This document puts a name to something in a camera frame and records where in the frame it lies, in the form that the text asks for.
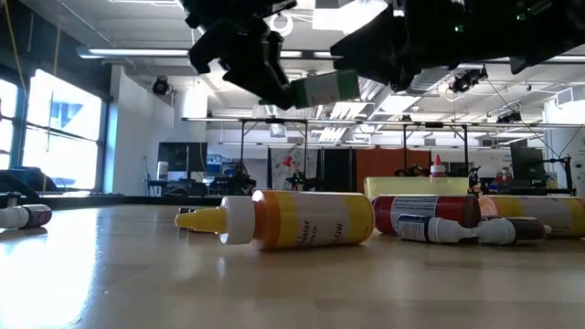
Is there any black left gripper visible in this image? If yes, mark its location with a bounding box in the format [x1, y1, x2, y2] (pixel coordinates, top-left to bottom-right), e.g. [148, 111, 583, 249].
[180, 0, 298, 111]

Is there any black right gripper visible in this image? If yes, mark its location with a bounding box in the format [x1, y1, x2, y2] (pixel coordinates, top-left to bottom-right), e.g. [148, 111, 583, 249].
[329, 0, 456, 93]

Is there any large green food coloring bottle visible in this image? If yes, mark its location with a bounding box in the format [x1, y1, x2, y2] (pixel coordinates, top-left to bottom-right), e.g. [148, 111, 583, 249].
[288, 68, 361, 110]

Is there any large red-capped food coloring bottle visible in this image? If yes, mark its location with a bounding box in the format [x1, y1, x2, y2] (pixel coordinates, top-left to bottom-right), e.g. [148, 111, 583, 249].
[430, 154, 447, 178]

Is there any large yellow food coloring bottle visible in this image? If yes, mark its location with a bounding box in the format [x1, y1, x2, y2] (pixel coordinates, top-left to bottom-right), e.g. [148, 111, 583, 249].
[174, 189, 376, 251]

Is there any large red food coloring bottle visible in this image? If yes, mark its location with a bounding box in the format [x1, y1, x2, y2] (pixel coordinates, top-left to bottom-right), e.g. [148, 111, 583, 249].
[372, 194, 482, 237]

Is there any small blue-label dropper bottle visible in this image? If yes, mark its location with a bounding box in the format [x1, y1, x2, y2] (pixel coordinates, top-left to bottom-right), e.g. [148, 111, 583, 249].
[395, 213, 479, 245]

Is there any large orange food coloring bottle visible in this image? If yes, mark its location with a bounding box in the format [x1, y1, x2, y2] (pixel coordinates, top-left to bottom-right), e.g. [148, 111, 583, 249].
[478, 195, 585, 239]

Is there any small brown dropper bottle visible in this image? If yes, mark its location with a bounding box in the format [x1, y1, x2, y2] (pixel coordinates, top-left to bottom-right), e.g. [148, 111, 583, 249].
[474, 216, 548, 247]

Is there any orange partition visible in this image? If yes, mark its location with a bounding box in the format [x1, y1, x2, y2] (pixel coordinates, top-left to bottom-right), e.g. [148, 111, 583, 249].
[355, 148, 433, 179]

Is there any black ceiling spotlight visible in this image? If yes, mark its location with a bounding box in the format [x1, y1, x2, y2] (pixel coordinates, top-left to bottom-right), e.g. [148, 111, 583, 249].
[151, 76, 174, 97]

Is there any black partition curtain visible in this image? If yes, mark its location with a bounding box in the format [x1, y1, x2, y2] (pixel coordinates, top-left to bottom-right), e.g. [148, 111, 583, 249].
[319, 148, 356, 193]

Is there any yellow plastic bin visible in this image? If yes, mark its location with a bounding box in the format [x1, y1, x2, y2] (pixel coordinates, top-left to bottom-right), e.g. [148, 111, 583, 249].
[364, 175, 471, 198]

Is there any overhead LED light bar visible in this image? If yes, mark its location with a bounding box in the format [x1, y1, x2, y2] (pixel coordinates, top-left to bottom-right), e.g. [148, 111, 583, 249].
[75, 45, 585, 65]

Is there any black computer monitor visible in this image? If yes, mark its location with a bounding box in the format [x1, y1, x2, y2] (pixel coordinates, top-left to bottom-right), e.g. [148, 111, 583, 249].
[510, 144, 546, 182]

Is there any large window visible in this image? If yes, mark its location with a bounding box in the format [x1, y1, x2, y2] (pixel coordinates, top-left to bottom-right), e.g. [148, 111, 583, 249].
[0, 68, 109, 194]

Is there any silver ventilation duct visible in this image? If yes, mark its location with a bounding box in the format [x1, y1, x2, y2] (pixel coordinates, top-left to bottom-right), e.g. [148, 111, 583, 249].
[356, 63, 458, 120]

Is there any white cable coil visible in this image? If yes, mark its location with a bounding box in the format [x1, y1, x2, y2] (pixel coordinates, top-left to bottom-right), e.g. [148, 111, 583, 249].
[269, 12, 294, 37]

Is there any black workstation frame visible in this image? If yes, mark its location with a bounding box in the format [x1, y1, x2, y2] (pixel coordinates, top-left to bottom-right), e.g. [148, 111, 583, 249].
[401, 121, 470, 193]
[237, 116, 311, 193]

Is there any black ceiling camera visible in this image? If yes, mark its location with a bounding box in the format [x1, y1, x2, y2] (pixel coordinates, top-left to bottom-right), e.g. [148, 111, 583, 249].
[449, 66, 489, 94]

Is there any black aluminium table frame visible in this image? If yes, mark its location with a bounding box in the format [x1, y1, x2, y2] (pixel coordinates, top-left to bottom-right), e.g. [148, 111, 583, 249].
[0, 191, 226, 209]

